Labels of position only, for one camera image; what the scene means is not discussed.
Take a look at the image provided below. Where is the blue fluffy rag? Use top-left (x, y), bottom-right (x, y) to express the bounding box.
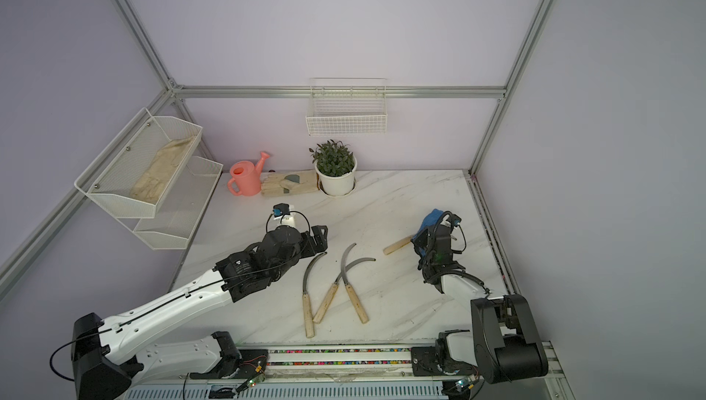
top-left (411, 209), bottom-right (446, 258)

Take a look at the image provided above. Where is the sickle with wooden handle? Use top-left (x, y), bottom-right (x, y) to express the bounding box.
top-left (313, 258), bottom-right (375, 324)
top-left (302, 252), bottom-right (327, 339)
top-left (340, 243), bottom-right (370, 325)
top-left (382, 236), bottom-right (414, 256)

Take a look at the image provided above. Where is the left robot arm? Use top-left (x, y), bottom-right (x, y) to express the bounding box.
top-left (69, 225), bottom-right (328, 399)

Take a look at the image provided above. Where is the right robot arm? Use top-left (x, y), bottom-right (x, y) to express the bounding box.
top-left (412, 225), bottom-right (549, 385)

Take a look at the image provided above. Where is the beige work glove on table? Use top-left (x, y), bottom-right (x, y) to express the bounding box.
top-left (261, 170), bottom-right (320, 197)

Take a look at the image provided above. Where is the pink watering can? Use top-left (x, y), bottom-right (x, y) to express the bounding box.
top-left (227, 151), bottom-right (270, 197)

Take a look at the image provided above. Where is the white plant pot with saucer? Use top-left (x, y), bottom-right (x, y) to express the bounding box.
top-left (314, 157), bottom-right (358, 197)

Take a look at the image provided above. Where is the green potted plant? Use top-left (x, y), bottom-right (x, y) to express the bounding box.
top-left (309, 139), bottom-right (356, 178)

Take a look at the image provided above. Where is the white mesh lower shelf basket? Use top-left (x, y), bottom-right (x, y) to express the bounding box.
top-left (118, 156), bottom-right (222, 250)

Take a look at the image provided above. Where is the white mesh shelf basket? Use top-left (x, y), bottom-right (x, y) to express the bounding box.
top-left (75, 109), bottom-right (202, 219)
top-left (118, 156), bottom-right (222, 250)

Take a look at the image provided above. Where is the beige glove in basket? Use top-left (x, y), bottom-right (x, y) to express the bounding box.
top-left (130, 137), bottom-right (194, 204)

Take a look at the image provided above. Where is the white mesh upper shelf basket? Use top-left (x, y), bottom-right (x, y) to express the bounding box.
top-left (75, 109), bottom-right (202, 219)

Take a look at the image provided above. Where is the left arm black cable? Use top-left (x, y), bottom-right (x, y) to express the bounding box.
top-left (48, 209), bottom-right (313, 383)

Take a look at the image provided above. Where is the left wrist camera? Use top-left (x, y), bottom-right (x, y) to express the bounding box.
top-left (272, 203), bottom-right (296, 228)

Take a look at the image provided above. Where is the sickle with wooden handle middle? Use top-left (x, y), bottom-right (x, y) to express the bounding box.
top-left (313, 258), bottom-right (375, 324)

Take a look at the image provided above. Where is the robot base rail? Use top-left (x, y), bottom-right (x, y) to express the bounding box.
top-left (98, 341), bottom-right (564, 400)

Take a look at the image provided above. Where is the white wire wall basket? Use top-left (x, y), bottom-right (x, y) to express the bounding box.
top-left (305, 78), bottom-right (388, 137)

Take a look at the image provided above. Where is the aluminium frame profile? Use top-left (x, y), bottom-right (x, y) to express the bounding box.
top-left (1, 0), bottom-right (542, 360)

